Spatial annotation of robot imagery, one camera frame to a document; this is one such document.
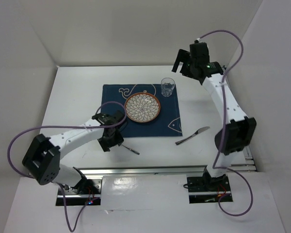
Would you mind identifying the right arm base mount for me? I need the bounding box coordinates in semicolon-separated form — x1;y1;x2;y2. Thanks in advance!
183;176;233;204

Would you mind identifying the aluminium right side rail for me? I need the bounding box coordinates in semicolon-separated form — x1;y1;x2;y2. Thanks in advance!
220;64;258;172

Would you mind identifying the clear drinking glass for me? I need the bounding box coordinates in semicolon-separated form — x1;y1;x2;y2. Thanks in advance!
161;78;175;97

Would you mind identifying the orange rimmed patterned plate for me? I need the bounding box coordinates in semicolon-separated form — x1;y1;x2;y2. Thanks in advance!
124;92;161;123

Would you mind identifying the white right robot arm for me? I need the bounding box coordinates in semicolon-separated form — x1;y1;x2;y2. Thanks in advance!
172;40;257;190

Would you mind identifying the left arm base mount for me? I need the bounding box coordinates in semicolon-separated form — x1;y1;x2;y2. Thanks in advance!
55;176;102;206

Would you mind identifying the blue whale placemat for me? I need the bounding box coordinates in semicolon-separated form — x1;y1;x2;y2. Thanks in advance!
101;84;182;138

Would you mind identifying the silver table knife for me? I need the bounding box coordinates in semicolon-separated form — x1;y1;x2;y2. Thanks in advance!
175;126;210;146

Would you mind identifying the silver fork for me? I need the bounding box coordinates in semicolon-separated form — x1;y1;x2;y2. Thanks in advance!
121;144;140;155

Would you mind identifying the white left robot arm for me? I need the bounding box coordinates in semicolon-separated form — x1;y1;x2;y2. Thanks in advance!
22;111;126;195

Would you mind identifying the aluminium front rail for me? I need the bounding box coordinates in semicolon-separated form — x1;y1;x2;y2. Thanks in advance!
79;166;205;176

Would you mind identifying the aluminium rail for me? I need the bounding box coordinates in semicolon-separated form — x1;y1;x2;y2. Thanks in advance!
79;166;205;176
220;64;258;172

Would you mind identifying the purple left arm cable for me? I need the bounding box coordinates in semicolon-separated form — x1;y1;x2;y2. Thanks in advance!
6;101;128;233

